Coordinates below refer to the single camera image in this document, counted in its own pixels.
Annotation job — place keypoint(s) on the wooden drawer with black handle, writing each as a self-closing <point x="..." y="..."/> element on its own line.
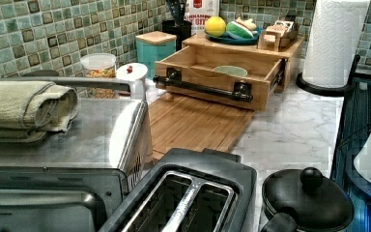
<point x="190" y="71"/>

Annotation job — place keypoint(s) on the green bowl in drawer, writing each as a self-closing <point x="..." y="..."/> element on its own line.
<point x="231" y="70"/>

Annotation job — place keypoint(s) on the wooden drawer cabinet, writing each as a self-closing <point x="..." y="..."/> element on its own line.
<point x="290" y="53"/>

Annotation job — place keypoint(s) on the bamboo cutting board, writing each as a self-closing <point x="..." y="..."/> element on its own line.
<point x="182" y="122"/>

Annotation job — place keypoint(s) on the silver two-slot toaster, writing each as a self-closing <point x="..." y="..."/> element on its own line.
<point x="189" y="191"/>

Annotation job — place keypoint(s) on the teal canister with wooden lid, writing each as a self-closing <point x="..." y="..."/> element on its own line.
<point x="152" y="47"/>

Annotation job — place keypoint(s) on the dark blue plate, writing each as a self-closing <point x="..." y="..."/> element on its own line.
<point x="226" y="39"/>

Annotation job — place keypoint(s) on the yellow lemon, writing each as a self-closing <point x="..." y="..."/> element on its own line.
<point x="215" y="26"/>

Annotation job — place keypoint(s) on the green toy vegetable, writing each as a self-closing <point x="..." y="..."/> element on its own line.
<point x="237" y="31"/>

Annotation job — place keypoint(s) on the clear plastic food container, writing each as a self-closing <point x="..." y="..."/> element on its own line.
<point x="99" y="65"/>

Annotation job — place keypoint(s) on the red and white snack box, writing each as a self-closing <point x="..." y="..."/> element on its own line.
<point x="197" y="12"/>

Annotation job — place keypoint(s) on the beige toy food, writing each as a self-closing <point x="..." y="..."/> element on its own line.
<point x="249" y="24"/>

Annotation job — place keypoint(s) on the small wooden toy appliance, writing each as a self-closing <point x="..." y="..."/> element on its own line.
<point x="279" y="36"/>

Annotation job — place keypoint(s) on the stainless steel toaster oven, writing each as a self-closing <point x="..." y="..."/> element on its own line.
<point x="73" y="181"/>

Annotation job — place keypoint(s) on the black pot with lid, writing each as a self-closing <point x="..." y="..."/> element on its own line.
<point x="304" y="200"/>

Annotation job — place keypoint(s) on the black paper towel holder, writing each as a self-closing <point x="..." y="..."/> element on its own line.
<point x="334" y="92"/>

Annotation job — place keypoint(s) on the white paper towel roll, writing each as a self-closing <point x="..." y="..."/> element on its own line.
<point x="334" y="35"/>

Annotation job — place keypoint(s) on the folded beige towel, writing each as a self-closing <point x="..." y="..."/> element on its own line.
<point x="29" y="110"/>

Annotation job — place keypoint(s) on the blue dish rack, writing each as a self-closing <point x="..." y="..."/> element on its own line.
<point x="354" y="130"/>

